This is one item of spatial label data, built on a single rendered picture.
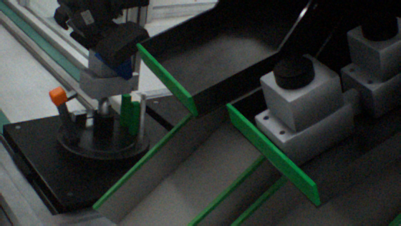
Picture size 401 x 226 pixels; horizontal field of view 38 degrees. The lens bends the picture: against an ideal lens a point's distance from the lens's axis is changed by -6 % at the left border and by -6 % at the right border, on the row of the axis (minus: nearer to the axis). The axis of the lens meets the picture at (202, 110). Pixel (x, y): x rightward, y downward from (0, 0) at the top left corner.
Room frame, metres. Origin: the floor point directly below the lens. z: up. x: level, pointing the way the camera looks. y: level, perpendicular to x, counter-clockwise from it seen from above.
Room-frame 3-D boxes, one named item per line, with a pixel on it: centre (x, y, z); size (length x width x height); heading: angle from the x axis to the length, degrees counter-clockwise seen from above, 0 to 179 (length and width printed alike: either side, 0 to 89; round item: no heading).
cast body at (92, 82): (0.80, 0.13, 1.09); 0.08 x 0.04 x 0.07; 129
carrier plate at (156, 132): (0.79, 0.14, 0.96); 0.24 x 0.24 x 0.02; 39
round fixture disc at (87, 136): (0.79, 0.14, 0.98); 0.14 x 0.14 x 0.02
